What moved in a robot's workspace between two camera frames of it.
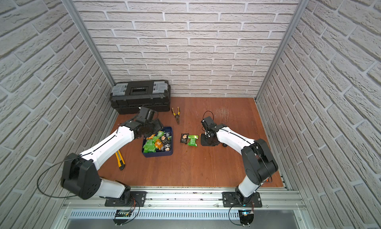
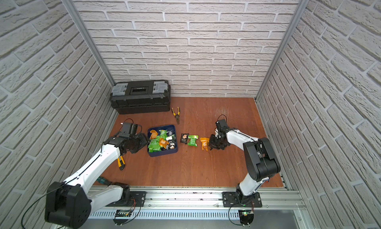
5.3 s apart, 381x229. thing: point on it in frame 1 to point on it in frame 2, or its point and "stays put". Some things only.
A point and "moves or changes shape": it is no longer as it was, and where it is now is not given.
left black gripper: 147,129 to 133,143
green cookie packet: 192,140 stays put
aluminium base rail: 190,202 stays put
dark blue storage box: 159,143 moves or changes shape
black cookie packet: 184,138 stays put
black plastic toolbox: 126,97 stays put
